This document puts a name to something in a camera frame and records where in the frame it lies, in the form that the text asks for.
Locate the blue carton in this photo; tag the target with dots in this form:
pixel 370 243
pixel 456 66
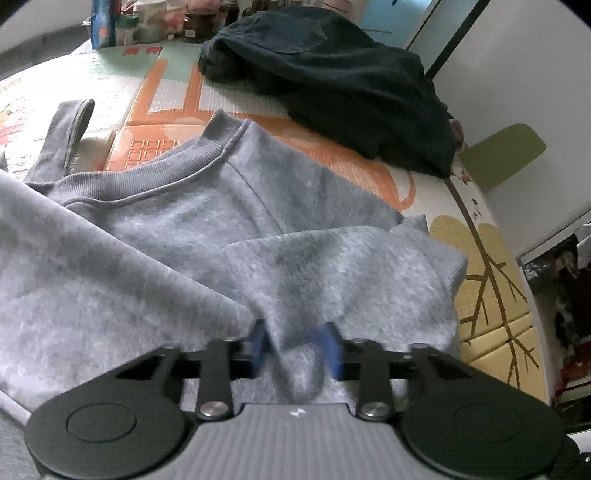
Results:
pixel 101 23

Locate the printed foam play mat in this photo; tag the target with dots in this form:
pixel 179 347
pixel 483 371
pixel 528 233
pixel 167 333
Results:
pixel 161 92

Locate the dark clutter pile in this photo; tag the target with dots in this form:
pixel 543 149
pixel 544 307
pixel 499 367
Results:
pixel 568 323

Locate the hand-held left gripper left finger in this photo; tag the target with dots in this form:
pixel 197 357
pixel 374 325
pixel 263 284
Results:
pixel 258 341

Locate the grey sweatshirt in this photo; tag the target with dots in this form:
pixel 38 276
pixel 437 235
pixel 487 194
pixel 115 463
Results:
pixel 161 240

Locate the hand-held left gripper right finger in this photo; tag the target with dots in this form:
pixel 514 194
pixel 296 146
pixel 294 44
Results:
pixel 330 346

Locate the dark jeans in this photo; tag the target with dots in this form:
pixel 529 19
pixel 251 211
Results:
pixel 346 78

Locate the row of jars and bottles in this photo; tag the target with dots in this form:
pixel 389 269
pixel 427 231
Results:
pixel 194 25

